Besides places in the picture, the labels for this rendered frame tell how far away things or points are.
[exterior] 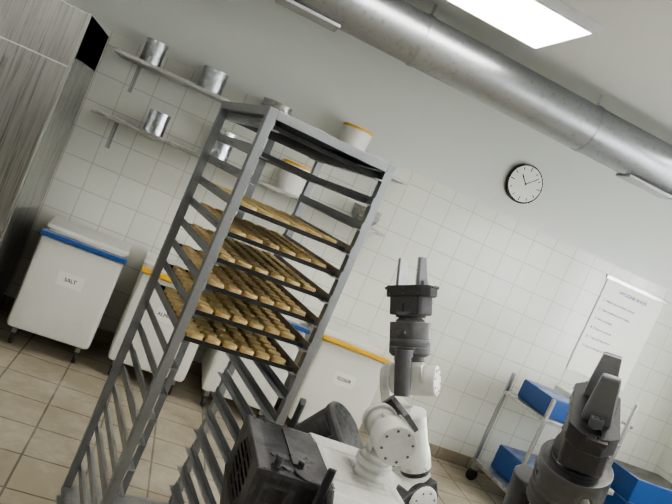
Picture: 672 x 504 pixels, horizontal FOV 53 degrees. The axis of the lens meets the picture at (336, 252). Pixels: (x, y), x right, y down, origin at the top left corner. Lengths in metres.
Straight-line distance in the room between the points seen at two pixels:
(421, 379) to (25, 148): 3.18
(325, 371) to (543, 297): 2.13
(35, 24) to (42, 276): 1.48
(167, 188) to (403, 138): 1.82
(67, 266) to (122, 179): 0.88
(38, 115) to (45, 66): 0.27
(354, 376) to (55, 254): 2.12
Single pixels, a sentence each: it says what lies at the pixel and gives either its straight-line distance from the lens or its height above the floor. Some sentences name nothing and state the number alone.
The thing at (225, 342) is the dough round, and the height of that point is 1.06.
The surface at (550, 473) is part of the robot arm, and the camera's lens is 0.88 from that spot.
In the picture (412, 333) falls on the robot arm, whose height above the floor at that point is 1.44.
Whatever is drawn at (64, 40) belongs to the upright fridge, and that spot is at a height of 1.86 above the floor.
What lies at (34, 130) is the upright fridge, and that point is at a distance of 4.18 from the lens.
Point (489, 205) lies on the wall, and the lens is 5.56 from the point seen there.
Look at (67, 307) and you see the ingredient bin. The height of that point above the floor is 0.35.
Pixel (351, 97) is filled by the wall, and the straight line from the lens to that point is 5.16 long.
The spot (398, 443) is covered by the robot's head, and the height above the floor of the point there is 1.32.
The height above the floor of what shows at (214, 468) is 0.50.
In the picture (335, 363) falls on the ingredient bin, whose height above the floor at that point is 0.61.
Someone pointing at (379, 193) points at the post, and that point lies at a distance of 2.25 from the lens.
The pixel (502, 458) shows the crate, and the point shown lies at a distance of 5.72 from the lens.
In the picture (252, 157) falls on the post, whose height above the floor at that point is 1.66.
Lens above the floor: 1.63
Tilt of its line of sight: 4 degrees down
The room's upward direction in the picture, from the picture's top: 24 degrees clockwise
